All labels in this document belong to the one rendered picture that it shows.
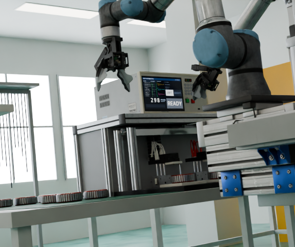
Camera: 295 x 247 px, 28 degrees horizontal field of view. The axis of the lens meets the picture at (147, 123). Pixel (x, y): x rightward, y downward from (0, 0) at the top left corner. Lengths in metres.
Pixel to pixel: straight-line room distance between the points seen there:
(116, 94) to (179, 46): 4.24
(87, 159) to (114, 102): 0.31
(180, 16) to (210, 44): 5.31
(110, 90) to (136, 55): 8.15
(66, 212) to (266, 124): 0.74
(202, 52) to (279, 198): 0.55
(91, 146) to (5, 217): 1.03
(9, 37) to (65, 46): 1.05
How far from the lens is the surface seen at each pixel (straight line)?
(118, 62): 2.23
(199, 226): 6.96
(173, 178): 2.66
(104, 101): 3.01
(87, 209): 2.07
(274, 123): 1.70
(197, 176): 2.93
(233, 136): 1.80
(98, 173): 2.85
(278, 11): 9.19
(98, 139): 2.84
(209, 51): 1.87
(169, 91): 2.89
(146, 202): 2.22
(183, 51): 7.07
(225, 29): 1.89
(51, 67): 9.99
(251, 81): 1.96
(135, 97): 2.81
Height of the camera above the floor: 0.80
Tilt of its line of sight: 6 degrees up
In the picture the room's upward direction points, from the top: 6 degrees counter-clockwise
